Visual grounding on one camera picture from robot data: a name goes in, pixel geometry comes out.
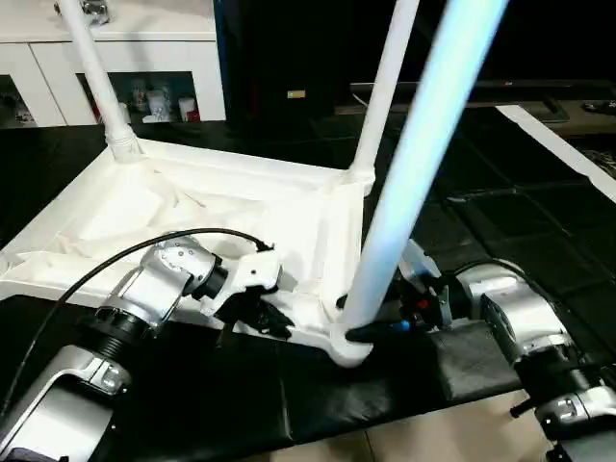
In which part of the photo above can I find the white plastic table top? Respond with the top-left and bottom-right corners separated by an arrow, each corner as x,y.
0,140 -> 379,370

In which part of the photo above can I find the white plastic table leg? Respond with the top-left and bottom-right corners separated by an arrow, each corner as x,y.
56,0 -> 146,161
344,0 -> 423,188
332,0 -> 510,349

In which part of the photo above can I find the black mat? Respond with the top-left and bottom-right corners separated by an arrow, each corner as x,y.
0,101 -> 616,459

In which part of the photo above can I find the white flat strip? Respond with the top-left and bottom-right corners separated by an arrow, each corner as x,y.
497,104 -> 616,205

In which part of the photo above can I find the black flat monitor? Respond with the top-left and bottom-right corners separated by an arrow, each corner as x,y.
349,81 -> 616,103

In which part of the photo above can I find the black cabinet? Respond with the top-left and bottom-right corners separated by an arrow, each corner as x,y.
217,0 -> 616,121

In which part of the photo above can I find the white glass-door cabinet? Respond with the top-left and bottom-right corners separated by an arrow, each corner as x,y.
0,0 -> 228,127

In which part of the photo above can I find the grey object on cabinet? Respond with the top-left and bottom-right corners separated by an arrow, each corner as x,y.
54,0 -> 113,26

